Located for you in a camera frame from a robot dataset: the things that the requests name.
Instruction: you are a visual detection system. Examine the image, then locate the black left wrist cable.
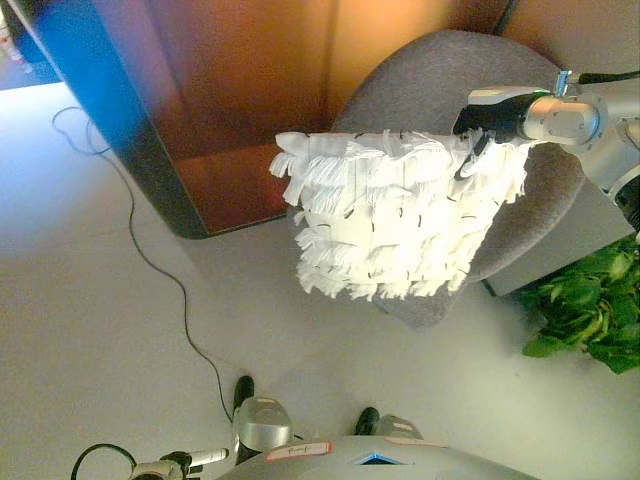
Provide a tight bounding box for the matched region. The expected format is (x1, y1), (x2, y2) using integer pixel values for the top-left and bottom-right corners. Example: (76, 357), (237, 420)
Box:
(70, 443), (137, 480)

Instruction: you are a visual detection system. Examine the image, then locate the brown wooden cabinet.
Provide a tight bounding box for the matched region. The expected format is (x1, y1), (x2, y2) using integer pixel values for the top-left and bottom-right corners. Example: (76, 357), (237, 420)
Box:
(9, 0), (511, 241)

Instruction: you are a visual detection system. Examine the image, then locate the green leafy plant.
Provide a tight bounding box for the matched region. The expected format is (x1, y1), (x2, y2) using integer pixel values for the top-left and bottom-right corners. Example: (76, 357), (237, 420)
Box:
(513, 233), (640, 375)

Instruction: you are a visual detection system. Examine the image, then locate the silver right robot leg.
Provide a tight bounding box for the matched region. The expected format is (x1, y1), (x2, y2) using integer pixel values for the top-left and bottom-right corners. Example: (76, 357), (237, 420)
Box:
(353, 406), (425, 443)

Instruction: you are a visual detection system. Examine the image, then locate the white fringed pillow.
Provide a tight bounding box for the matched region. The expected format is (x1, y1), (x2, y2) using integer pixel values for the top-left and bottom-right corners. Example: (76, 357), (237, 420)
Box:
(268, 128), (530, 304)

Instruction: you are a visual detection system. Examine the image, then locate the grey robot torso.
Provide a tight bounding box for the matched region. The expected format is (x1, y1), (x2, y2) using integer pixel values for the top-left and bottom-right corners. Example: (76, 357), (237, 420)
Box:
(214, 433), (542, 480)

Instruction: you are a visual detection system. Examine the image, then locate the grey fabric armchair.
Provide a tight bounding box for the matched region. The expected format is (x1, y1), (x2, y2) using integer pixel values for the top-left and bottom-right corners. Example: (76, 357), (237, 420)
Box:
(285, 28), (587, 332)

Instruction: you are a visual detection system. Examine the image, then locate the thin black floor cable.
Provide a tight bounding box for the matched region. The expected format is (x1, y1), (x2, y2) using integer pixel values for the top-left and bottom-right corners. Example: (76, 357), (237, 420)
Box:
(51, 106), (237, 422)

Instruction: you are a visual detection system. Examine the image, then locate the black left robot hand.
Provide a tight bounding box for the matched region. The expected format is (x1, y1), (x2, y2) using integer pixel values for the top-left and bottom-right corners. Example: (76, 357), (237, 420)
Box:
(158, 447), (231, 475)

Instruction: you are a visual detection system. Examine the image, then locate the silver robot leg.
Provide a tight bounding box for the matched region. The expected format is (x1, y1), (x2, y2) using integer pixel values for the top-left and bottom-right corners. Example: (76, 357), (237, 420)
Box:
(353, 406), (425, 443)
(230, 374), (295, 464)

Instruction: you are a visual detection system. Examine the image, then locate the silver left robot leg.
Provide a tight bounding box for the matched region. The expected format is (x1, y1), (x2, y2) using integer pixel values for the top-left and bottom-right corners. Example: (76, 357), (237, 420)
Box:
(230, 374), (295, 464)

